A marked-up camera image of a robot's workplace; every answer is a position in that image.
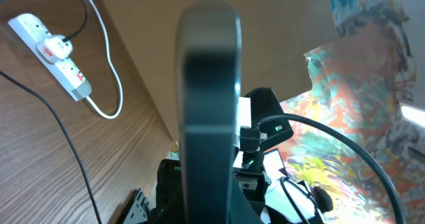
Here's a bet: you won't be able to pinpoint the white power strip cord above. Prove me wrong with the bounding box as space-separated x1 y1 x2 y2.
75 0 124 120

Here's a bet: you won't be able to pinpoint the white power strip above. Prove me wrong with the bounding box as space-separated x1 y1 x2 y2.
8 13 92 101

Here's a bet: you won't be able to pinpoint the teal Samsung Galaxy smartphone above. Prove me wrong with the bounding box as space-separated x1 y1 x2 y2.
175 0 243 224

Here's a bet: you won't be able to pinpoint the colourful painted backdrop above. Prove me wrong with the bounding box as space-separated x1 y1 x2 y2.
279 0 424 223

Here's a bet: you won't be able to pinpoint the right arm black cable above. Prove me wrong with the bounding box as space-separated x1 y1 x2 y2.
254 113 408 224

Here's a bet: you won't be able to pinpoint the white USB charger plug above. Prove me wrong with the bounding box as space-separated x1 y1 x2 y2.
36 35 73 64

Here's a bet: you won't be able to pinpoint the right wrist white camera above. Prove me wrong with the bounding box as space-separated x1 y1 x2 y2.
233 97 264 173

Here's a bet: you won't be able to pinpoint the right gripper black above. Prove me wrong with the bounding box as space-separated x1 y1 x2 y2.
148 160 271 224

